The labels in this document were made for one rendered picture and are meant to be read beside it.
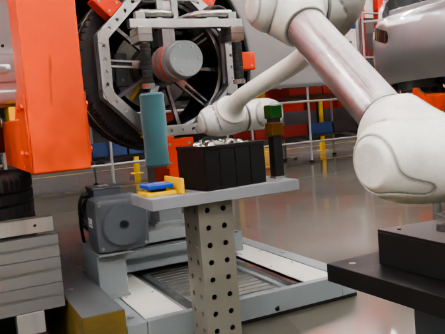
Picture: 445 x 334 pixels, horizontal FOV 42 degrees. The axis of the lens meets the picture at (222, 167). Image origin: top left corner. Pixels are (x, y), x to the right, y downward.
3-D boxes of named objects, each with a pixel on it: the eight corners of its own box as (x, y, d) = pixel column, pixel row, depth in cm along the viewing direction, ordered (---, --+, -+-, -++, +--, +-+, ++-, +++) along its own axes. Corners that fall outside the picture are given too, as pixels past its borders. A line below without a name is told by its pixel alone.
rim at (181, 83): (179, 147, 255) (212, 39, 260) (201, 148, 235) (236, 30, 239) (68, 108, 234) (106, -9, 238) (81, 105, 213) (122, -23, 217)
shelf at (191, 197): (268, 185, 177) (267, 175, 177) (299, 189, 162) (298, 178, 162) (131, 205, 158) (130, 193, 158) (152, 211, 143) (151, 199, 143)
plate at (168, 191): (165, 191, 158) (165, 187, 158) (177, 193, 151) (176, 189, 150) (137, 195, 154) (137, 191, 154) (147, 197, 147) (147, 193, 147)
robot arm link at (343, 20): (335, 10, 169) (295, 8, 164) (369, -35, 154) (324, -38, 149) (349, 48, 165) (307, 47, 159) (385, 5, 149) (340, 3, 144)
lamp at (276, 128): (277, 135, 170) (275, 121, 170) (284, 135, 166) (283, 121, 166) (265, 136, 168) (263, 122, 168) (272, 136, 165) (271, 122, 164)
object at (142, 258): (206, 238, 270) (204, 218, 269) (244, 252, 238) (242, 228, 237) (99, 258, 248) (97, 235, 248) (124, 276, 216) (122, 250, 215)
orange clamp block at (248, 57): (227, 71, 237) (247, 71, 241) (236, 69, 230) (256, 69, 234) (226, 54, 237) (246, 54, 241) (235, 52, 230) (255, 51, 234)
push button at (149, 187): (164, 189, 157) (163, 180, 157) (174, 191, 151) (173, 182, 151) (139, 192, 154) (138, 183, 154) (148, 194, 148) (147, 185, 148)
